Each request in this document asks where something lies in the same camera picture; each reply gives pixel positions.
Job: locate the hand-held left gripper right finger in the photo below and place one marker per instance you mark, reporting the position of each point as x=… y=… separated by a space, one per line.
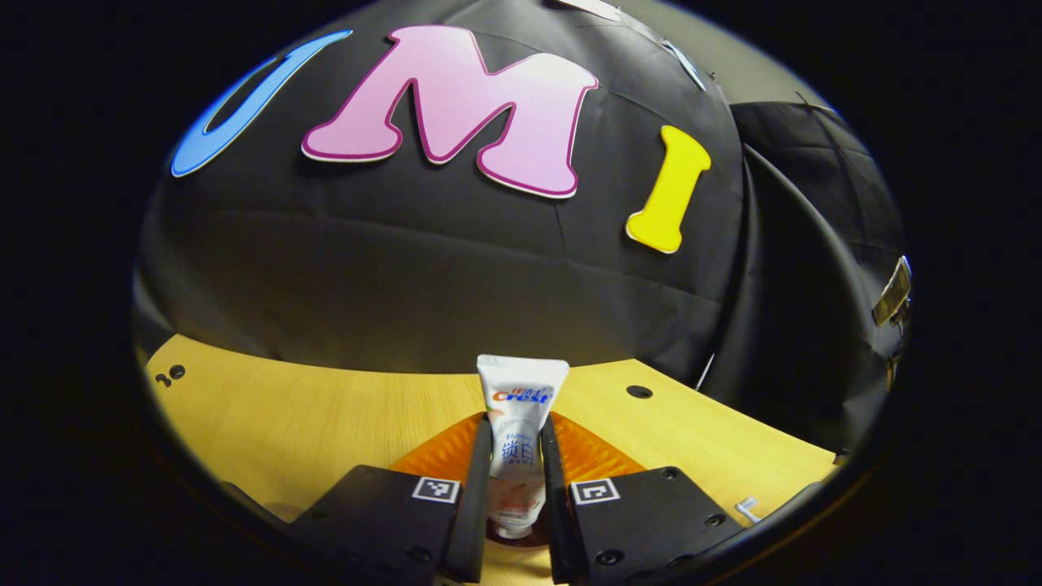
x=558 y=513

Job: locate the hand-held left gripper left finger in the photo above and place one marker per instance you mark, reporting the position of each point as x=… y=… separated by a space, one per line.
x=472 y=505

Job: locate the small white object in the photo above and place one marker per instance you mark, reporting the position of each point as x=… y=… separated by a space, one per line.
x=745 y=509

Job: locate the white toothpaste tube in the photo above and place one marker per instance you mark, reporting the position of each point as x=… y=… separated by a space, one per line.
x=521 y=382

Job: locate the beige cup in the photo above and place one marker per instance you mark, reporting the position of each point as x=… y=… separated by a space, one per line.
x=518 y=544

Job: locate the wooden desktop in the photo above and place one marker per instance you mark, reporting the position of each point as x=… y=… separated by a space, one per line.
x=326 y=423

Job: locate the black backdrop cloth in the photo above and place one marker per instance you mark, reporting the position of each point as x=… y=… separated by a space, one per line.
x=407 y=268

